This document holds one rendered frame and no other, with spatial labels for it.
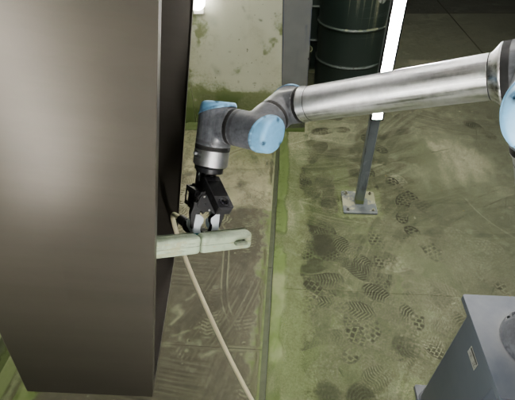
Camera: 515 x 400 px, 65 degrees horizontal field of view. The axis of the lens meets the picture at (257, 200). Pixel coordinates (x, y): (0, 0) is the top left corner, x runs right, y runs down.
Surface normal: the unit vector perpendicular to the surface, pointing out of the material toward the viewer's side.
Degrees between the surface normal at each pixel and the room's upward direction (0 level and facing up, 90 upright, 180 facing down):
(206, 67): 90
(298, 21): 90
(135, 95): 90
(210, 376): 0
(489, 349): 0
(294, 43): 90
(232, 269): 0
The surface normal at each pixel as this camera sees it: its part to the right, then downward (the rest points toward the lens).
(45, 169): 0.03, 0.67
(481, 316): -0.03, -0.74
